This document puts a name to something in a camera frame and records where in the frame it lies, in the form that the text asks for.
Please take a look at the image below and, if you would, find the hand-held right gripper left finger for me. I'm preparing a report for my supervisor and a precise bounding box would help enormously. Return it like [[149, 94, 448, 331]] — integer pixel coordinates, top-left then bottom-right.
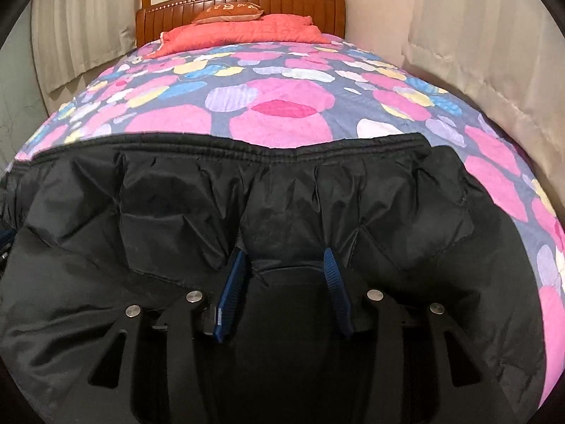
[[57, 247, 248, 424]]

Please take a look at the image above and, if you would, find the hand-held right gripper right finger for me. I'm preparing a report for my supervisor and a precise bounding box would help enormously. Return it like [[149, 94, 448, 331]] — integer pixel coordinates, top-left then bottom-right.
[[323, 247, 508, 424]]

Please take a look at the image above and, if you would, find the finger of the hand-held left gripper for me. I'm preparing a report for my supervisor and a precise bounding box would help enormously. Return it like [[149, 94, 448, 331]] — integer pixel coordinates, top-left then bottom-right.
[[0, 227, 16, 261]]

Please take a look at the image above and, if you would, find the black padded jacket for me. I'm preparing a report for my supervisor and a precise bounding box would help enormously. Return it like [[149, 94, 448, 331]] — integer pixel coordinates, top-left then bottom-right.
[[0, 132, 548, 424]]

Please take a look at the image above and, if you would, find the circle patterned bed sheet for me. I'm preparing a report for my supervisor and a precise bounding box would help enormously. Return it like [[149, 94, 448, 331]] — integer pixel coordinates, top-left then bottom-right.
[[9, 37, 565, 407]]

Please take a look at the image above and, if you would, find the short cream curtain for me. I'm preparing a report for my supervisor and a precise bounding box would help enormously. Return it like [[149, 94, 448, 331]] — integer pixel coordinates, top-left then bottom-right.
[[31, 0, 137, 93]]

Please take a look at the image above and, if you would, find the red folded blanket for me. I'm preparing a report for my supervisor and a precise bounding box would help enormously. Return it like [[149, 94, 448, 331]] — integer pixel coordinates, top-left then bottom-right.
[[150, 13, 332, 56]]

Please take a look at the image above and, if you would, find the orange printed cushion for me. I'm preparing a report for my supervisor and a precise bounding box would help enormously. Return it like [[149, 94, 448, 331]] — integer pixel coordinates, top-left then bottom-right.
[[191, 2, 264, 25]]

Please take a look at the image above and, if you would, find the long cream curtain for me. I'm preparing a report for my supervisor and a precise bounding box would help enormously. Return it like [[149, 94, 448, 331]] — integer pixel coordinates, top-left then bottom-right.
[[404, 0, 565, 213]]

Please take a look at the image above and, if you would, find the wooden bed headboard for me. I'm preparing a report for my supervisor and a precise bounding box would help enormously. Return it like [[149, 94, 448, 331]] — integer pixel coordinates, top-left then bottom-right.
[[135, 0, 346, 47]]

